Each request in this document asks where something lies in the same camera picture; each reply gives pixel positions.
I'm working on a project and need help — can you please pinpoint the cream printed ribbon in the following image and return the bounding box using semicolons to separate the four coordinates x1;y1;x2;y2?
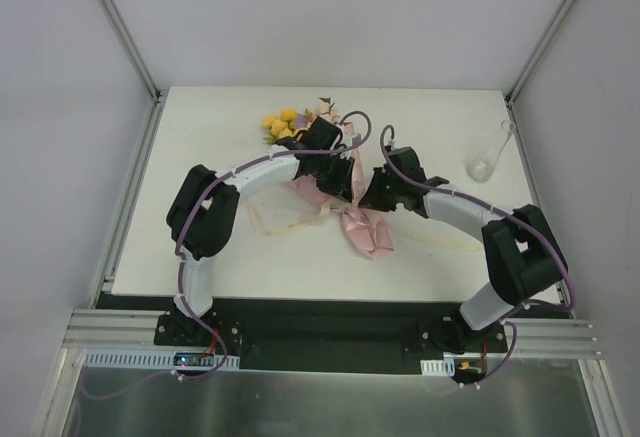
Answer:
245;202;483;253

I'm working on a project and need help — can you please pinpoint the pink and purple wrapping paper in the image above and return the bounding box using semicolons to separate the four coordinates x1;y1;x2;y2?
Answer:
292;150;394;260

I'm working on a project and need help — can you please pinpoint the yellow and pink flower bunch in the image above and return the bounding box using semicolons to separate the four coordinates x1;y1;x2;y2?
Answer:
261;97;340;144

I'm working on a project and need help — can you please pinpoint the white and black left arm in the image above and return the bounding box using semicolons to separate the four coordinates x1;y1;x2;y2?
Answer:
166;119;361;346

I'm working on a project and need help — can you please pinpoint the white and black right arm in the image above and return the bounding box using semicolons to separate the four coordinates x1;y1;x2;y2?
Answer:
359;145;568;352

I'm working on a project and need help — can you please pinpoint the clear glass vase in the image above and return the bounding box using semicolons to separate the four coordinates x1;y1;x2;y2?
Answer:
466;120;516;183

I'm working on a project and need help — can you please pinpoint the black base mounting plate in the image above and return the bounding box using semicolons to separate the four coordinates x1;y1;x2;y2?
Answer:
154;298;507;375

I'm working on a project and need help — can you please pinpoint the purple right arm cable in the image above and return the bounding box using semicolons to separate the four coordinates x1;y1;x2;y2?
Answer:
380;124;576;396

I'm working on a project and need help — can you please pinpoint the white slotted cable duct right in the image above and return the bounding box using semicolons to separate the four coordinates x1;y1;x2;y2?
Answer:
420;356;486;377

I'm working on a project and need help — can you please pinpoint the white slotted cable duct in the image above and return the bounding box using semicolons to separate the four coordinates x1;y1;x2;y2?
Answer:
84;350;240;372
420;356;486;377

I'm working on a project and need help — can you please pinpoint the aluminium front rail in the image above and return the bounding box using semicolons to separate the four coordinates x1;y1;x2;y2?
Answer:
62;309;605;360

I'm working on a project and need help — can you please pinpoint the white slotted cable duct left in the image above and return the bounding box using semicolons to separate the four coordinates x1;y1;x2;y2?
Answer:
84;350;240;372

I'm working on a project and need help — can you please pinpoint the aluminium frame post left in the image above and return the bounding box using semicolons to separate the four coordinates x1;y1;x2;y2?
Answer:
97;0;162;103

